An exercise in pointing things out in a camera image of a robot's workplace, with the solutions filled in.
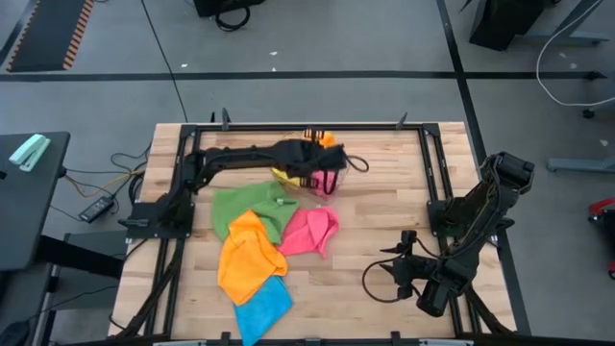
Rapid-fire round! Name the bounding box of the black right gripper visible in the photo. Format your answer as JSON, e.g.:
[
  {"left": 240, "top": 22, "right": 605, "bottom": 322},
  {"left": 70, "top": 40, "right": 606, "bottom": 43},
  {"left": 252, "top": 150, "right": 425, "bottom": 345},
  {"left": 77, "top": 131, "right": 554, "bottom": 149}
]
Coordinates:
[{"left": 378, "top": 229, "right": 428, "bottom": 300}]

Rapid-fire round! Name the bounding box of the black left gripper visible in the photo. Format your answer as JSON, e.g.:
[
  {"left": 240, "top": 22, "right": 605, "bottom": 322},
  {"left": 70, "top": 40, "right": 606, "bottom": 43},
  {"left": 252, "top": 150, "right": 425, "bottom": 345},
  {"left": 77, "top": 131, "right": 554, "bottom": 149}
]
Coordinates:
[{"left": 287, "top": 127, "right": 349, "bottom": 190}]

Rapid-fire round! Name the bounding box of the pink microfiber towel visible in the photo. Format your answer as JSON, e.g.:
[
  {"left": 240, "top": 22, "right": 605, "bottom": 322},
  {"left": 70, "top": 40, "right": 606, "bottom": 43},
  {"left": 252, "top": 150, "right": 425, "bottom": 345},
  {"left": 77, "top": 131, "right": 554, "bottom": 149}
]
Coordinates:
[
  {"left": 277, "top": 206, "right": 341, "bottom": 260},
  {"left": 311, "top": 168, "right": 339, "bottom": 199}
]

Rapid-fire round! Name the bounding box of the yellow microfiber towel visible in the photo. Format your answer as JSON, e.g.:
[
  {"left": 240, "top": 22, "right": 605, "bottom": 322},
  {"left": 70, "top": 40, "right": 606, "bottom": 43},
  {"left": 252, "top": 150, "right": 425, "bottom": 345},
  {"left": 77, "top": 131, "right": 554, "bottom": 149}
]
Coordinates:
[{"left": 271, "top": 166, "right": 303, "bottom": 189}]

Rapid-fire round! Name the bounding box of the green microfiber towel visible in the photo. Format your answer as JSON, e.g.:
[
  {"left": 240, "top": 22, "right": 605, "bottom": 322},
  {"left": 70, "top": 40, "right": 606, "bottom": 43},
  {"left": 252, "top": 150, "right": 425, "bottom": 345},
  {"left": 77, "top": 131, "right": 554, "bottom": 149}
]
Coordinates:
[{"left": 210, "top": 181, "right": 302, "bottom": 244}]

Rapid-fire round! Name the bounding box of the blue microfiber towel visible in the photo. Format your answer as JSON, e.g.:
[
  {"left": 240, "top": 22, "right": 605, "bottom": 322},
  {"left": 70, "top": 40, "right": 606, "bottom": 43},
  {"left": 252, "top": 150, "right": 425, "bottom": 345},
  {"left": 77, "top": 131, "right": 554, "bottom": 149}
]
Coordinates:
[{"left": 233, "top": 276, "right": 294, "bottom": 346}]

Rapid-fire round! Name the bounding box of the black equipment box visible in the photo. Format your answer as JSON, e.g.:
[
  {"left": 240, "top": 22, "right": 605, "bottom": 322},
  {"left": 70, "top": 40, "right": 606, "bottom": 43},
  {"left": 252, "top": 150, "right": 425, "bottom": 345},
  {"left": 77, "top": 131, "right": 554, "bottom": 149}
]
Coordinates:
[{"left": 193, "top": 0, "right": 266, "bottom": 18}]

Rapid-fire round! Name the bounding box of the grey metal desk foot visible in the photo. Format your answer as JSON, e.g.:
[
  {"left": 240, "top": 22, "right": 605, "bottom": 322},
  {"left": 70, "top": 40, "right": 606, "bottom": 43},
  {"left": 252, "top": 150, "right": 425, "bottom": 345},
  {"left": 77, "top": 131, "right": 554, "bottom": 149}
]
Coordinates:
[
  {"left": 521, "top": 0, "right": 611, "bottom": 47},
  {"left": 546, "top": 156, "right": 615, "bottom": 174}
]

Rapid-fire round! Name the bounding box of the red and black cart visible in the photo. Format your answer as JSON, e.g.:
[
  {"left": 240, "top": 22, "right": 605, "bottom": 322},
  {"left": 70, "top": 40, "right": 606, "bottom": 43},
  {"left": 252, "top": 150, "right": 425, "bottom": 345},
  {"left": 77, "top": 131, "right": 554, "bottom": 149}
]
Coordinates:
[{"left": 586, "top": 195, "right": 615, "bottom": 281}]

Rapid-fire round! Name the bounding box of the black power adapter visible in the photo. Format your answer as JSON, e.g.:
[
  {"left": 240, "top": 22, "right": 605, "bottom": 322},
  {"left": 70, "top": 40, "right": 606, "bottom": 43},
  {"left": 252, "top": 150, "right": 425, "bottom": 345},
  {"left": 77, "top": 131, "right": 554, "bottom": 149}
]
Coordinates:
[{"left": 79, "top": 194, "right": 115, "bottom": 224}]

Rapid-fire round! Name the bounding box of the black cabinet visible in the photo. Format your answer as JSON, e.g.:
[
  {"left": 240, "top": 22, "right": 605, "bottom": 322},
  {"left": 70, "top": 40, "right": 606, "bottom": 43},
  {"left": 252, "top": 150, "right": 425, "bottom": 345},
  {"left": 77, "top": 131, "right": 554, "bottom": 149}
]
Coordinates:
[{"left": 468, "top": 0, "right": 561, "bottom": 52}]

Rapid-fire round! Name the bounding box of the black desk base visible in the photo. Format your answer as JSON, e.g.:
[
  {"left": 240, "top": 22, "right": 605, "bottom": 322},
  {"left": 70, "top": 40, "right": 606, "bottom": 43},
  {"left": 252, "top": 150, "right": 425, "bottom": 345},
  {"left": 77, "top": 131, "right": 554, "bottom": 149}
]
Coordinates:
[{"left": 0, "top": 230, "right": 127, "bottom": 346}]

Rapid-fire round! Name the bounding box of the mint green stapler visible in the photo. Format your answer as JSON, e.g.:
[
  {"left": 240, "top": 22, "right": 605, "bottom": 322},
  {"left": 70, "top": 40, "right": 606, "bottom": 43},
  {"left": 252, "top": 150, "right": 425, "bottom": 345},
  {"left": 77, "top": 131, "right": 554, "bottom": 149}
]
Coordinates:
[{"left": 8, "top": 133, "right": 52, "bottom": 173}]

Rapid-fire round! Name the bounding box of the black orange-edged floor mat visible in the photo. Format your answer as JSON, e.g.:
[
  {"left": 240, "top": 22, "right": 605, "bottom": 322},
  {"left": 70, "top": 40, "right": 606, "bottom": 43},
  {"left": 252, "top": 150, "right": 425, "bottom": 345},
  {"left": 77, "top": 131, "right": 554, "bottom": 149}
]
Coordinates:
[{"left": 7, "top": 0, "right": 96, "bottom": 73}]

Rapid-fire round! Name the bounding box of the black side table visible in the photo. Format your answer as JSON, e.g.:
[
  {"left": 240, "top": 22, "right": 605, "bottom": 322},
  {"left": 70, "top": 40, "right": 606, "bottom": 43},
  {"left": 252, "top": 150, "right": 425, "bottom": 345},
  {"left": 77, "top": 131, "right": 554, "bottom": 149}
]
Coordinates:
[{"left": 0, "top": 131, "right": 72, "bottom": 273}]

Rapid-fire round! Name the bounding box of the black aluminium table frame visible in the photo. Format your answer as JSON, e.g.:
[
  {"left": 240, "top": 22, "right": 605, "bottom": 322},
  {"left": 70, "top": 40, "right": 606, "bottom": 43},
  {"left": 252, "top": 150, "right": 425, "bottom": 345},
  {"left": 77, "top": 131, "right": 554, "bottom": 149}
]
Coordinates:
[{"left": 108, "top": 108, "right": 520, "bottom": 346}]

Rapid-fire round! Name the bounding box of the black coiled cable loop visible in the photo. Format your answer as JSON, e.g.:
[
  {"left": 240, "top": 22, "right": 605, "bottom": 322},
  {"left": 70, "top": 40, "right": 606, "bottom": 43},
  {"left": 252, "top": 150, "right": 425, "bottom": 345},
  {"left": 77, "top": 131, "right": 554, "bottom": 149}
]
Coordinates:
[{"left": 214, "top": 4, "right": 252, "bottom": 33}]

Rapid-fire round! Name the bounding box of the thin black floor cable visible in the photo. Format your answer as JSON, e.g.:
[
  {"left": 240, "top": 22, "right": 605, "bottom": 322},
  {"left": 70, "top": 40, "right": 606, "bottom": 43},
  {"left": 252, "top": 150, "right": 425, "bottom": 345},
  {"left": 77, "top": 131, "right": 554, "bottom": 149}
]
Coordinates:
[{"left": 140, "top": 0, "right": 189, "bottom": 124}]

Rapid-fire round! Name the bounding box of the yellow cable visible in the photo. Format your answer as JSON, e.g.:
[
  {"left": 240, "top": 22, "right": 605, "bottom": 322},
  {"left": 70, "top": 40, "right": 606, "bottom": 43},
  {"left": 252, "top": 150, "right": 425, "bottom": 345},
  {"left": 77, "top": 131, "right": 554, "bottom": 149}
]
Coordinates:
[{"left": 64, "top": 167, "right": 146, "bottom": 198}]

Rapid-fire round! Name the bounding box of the white floor cable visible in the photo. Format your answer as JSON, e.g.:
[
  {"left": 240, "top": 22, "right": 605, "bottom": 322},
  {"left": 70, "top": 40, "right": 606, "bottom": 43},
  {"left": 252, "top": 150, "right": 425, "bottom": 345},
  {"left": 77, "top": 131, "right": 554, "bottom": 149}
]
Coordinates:
[{"left": 534, "top": 0, "right": 615, "bottom": 108}]

